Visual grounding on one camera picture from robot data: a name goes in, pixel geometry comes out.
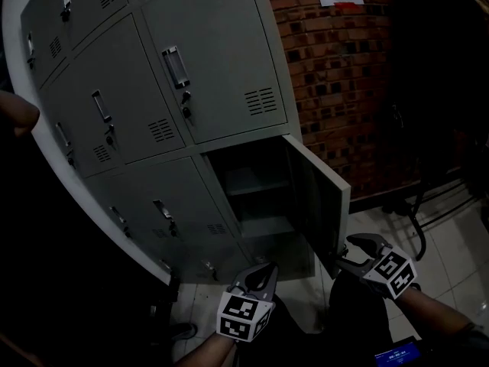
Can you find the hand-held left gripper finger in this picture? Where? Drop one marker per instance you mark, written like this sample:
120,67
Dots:
240,279
272,281

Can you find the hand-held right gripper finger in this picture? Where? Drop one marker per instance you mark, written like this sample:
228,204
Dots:
353,268
366,239

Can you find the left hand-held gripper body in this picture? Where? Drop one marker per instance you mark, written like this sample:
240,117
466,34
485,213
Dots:
244,316

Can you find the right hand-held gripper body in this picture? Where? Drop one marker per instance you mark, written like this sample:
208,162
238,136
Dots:
391,273

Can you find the grey locker door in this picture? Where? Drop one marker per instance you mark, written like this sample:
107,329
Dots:
324,205

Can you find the grey metal locker cabinet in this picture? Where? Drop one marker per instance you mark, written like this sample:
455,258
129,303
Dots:
214,33

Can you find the person's left forearm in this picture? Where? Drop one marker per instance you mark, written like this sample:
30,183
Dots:
208,352

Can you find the person's right forearm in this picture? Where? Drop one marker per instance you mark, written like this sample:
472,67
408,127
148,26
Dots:
435,312

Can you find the person's legs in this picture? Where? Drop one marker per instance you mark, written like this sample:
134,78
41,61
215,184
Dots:
355,316

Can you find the black device with blue screen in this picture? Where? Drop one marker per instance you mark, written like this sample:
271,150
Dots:
397,356

